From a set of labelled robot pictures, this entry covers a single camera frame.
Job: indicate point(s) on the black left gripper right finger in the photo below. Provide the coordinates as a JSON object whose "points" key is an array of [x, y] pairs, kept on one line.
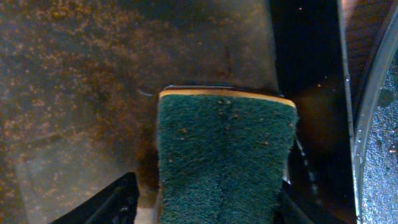
{"points": [[287, 211]]}

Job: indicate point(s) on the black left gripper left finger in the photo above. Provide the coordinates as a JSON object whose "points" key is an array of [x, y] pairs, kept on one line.
{"points": [[115, 204]]}

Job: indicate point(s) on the orange green scrubbing sponge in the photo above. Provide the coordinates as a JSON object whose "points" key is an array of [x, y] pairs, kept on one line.
{"points": [[222, 155]]}

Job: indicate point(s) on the black round tray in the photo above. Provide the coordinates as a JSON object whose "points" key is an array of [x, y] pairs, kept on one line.
{"points": [[375, 161]]}

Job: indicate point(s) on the black rectangular tray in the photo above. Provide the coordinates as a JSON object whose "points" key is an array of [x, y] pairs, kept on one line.
{"points": [[80, 83]]}

